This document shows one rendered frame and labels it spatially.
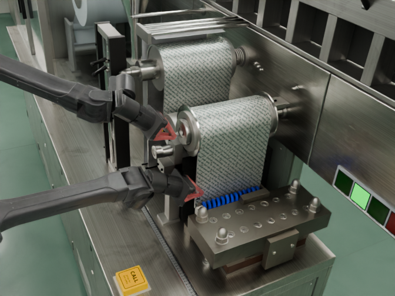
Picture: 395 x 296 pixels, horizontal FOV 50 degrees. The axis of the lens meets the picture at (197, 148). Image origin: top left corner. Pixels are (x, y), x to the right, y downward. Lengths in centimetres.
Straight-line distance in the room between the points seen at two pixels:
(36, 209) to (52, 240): 170
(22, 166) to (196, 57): 220
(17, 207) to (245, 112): 64
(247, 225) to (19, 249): 171
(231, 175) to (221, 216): 13
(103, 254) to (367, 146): 79
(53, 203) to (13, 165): 235
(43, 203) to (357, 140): 76
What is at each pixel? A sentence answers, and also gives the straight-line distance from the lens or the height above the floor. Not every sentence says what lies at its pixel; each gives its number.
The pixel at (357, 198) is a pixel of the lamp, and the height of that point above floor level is 118.
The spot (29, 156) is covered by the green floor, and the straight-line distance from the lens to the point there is 340.
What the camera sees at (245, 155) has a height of 116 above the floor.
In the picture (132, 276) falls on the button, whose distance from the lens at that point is 122.
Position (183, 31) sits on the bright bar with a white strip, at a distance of 133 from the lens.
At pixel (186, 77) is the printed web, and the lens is 132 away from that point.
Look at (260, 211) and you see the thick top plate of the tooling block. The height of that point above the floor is 103.
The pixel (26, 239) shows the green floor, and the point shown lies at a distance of 272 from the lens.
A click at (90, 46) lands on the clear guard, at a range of 205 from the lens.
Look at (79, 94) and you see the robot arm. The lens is 106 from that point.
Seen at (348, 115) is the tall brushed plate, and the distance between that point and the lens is 114.
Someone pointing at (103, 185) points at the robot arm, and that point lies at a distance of 103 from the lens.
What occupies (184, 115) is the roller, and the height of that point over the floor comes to 130.
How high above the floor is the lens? 186
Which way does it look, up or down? 34 degrees down
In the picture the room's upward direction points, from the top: 4 degrees clockwise
